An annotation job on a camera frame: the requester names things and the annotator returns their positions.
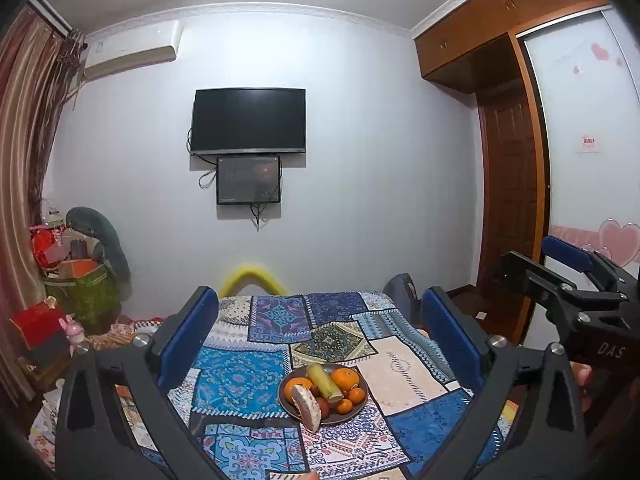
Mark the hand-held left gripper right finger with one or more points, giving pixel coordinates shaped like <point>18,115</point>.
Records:
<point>452,340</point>

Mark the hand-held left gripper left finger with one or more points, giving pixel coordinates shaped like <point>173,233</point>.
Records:
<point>187,340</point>

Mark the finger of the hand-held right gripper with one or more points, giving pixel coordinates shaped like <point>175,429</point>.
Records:
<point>567,254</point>
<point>530,272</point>

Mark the small orange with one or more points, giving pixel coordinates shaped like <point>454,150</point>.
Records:
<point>344,406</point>
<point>357,396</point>

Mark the brown round plate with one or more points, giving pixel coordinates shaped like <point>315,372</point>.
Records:
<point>362,407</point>

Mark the large orange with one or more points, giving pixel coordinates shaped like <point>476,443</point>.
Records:
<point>346,379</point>

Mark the pomelo segment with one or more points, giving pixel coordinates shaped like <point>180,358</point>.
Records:
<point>306,409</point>

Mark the red tomato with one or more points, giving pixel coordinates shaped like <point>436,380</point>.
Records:
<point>324,409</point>
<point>316,392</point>

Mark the person's right hand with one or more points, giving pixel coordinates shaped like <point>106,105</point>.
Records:
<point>582,376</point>

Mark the grey chair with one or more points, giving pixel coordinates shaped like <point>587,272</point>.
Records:
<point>402,292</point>

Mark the blue patchwork tablecloth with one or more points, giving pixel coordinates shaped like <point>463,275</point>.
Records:
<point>250,375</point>

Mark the brown wooden door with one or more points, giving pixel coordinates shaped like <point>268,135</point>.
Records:
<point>510,185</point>

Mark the red door sticker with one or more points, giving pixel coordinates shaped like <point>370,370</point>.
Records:
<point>590,143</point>

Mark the pink plush toy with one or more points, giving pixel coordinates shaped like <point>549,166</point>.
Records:
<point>74,332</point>

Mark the medium orange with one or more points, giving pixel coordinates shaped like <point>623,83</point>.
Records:
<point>299,388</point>

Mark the grey cushion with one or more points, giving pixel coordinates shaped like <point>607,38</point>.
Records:
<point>107,240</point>

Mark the orange flat box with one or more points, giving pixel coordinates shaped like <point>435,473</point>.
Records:
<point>77,267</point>

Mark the white sliding wardrobe door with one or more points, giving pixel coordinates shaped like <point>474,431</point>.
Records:
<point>585,110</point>

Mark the red gift box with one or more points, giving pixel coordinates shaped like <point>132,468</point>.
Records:
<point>37,325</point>

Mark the red packaging pile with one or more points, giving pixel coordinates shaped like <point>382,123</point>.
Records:
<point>46,247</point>

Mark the striped brown curtain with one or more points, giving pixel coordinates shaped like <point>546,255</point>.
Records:
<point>25,160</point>

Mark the wooden wardrobe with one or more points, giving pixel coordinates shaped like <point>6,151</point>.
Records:
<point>480,20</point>

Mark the white air conditioner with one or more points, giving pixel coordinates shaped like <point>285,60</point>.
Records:
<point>130,50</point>

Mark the small black wall monitor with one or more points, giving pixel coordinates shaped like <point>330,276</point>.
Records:
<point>248,180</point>

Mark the black wall television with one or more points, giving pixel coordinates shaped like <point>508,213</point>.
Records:
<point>248,120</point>

